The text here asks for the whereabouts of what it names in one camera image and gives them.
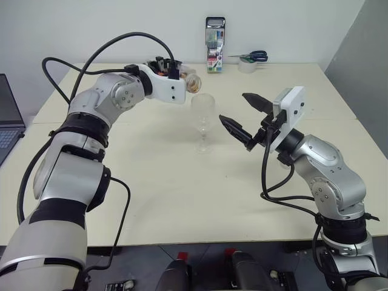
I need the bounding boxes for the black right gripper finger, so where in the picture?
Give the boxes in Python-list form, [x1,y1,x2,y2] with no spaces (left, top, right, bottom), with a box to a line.
[241,92,274,115]
[218,114,254,146]

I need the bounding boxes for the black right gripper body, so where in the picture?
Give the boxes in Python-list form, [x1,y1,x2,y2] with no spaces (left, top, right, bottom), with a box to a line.
[245,109,287,152]

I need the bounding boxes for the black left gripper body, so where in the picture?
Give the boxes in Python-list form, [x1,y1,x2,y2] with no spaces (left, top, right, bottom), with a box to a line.
[144,56,183,78]

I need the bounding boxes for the clear plastic drink bottle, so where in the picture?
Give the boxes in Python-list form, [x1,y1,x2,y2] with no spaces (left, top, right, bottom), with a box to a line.
[178,65,202,94]

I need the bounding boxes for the clear wine glass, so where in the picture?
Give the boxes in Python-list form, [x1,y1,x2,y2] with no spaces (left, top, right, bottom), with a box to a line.
[190,93,217,156]

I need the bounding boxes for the translucent tape roll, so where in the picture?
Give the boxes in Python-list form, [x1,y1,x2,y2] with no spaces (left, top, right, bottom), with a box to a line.
[237,58,258,75]

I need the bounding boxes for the coloured pen box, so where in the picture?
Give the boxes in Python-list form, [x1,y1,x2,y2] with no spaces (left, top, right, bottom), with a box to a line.
[205,16,226,74]

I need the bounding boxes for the dark grey laptop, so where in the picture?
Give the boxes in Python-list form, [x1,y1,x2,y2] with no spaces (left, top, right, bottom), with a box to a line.
[0,73,27,167]

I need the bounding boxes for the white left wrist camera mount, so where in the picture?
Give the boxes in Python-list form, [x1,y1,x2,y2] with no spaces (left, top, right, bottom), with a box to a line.
[138,62,187,105]

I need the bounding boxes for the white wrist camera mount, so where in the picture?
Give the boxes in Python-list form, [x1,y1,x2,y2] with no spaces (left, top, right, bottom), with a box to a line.
[138,62,187,105]
[271,86,306,153]

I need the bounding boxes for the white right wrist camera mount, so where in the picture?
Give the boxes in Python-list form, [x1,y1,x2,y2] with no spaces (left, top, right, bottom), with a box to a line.
[271,86,306,153]

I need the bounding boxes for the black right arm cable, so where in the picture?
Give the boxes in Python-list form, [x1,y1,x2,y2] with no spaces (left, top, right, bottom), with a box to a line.
[259,126,323,273]

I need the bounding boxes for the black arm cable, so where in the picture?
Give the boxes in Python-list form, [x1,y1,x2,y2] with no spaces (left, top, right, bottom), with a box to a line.
[81,176,132,274]
[41,56,140,105]
[16,130,56,226]
[259,126,323,273]
[69,32,180,105]

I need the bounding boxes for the blue handled scissors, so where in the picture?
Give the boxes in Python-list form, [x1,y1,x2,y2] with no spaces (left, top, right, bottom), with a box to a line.
[227,49,269,64]

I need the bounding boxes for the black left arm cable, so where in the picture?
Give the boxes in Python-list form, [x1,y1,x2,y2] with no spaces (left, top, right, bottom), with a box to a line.
[41,56,140,105]
[69,32,180,105]
[16,130,56,226]
[81,176,132,274]

